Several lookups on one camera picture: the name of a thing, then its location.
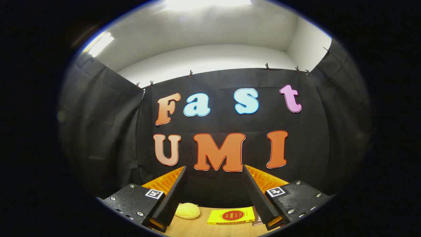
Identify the yellow book with red circle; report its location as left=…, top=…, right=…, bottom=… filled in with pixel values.
left=207, top=206, right=256, bottom=225

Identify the brown-edged book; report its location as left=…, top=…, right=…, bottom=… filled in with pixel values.
left=252, top=207, right=263, bottom=226

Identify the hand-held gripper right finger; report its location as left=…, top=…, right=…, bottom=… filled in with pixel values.
left=243, top=165, right=336, bottom=231

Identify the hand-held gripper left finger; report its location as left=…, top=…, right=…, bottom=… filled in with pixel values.
left=97, top=166, right=188, bottom=233

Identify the yellow round plush bun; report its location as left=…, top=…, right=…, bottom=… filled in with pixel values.
left=175, top=202, right=201, bottom=220

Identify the ceiling light panel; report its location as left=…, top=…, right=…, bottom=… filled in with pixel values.
left=164, top=0, right=252, bottom=11

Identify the long ceiling light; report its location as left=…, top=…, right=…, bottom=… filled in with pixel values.
left=82, top=31, right=114, bottom=58

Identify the row of small cloth clips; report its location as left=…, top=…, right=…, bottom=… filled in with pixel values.
left=105, top=46, right=333, bottom=88

